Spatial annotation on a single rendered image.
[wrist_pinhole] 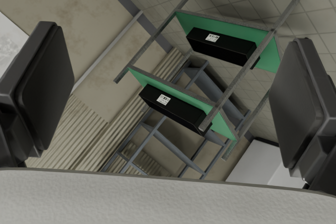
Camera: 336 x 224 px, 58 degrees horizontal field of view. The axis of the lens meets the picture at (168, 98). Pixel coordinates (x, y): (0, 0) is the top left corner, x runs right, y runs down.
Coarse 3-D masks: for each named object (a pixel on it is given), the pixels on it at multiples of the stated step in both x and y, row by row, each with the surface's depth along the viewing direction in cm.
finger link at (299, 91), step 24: (288, 48) 11; (312, 48) 10; (288, 72) 11; (312, 72) 10; (288, 96) 11; (312, 96) 9; (288, 120) 11; (312, 120) 9; (288, 144) 10; (312, 144) 9; (288, 168) 11; (312, 168) 9
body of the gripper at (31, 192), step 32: (0, 192) 6; (32, 192) 6; (64, 192) 6; (96, 192) 6; (128, 192) 6; (160, 192) 6; (192, 192) 6; (224, 192) 6; (256, 192) 6; (288, 192) 6; (320, 192) 6
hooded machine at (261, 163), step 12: (252, 144) 468; (264, 144) 452; (276, 144) 443; (252, 156) 452; (264, 156) 437; (276, 156) 423; (240, 168) 453; (252, 168) 437; (264, 168) 423; (276, 168) 410; (228, 180) 453; (240, 180) 438; (252, 180) 423; (264, 180) 410; (276, 180) 410; (288, 180) 422; (300, 180) 434
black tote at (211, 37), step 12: (192, 36) 237; (204, 36) 231; (216, 36) 225; (228, 36) 219; (192, 48) 250; (204, 48) 248; (216, 48) 242; (228, 48) 213; (240, 48) 208; (252, 48) 206; (228, 60) 229; (240, 60) 224
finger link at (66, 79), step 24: (48, 24) 11; (24, 48) 10; (48, 48) 10; (24, 72) 9; (48, 72) 10; (72, 72) 13; (0, 96) 8; (24, 96) 9; (48, 96) 11; (24, 120) 9; (48, 120) 11; (24, 144) 10; (48, 144) 11
